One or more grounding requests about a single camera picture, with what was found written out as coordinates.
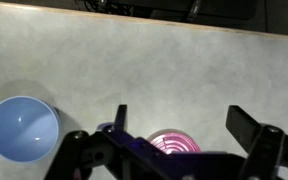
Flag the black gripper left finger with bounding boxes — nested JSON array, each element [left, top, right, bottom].
[[43, 104, 145, 180]]

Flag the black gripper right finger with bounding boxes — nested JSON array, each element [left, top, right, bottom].
[[225, 104, 288, 180]]

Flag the blue bowl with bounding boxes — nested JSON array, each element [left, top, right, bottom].
[[0, 95, 61, 164]]

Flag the pink plate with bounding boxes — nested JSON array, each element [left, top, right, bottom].
[[147, 129, 202, 155]]

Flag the black cable tangle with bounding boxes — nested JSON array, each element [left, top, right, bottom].
[[73, 0, 135, 17]]

